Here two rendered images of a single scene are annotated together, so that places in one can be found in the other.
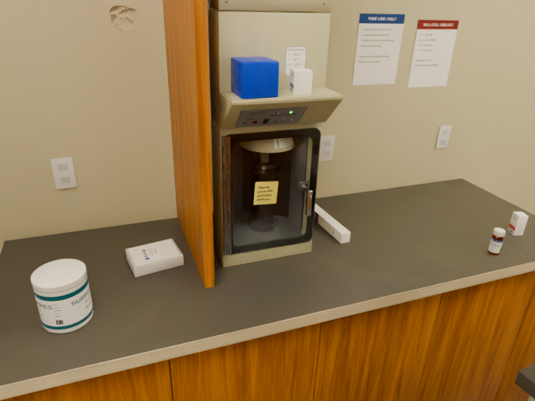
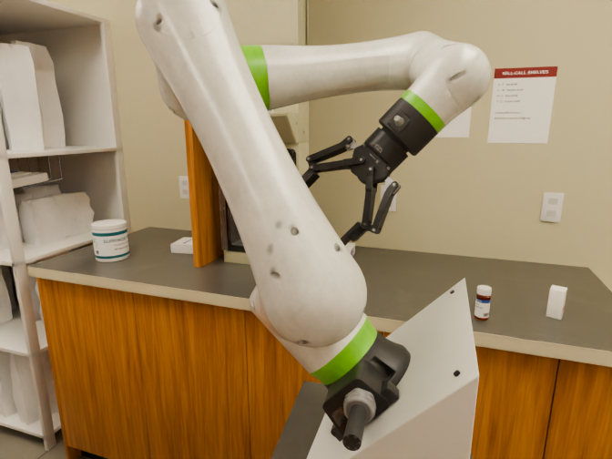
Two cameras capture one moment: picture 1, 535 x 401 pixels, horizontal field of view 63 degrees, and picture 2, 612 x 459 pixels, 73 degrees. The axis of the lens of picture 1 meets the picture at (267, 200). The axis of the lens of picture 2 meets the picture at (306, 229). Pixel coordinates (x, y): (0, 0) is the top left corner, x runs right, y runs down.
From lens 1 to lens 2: 1.18 m
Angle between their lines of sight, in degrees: 39
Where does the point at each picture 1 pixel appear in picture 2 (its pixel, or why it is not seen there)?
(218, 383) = (166, 335)
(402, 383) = not seen: hidden behind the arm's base
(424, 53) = (508, 105)
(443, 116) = (547, 180)
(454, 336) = not seen: hidden behind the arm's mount
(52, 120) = (182, 149)
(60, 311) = (97, 244)
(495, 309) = (480, 396)
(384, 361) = not seen: hidden behind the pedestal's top
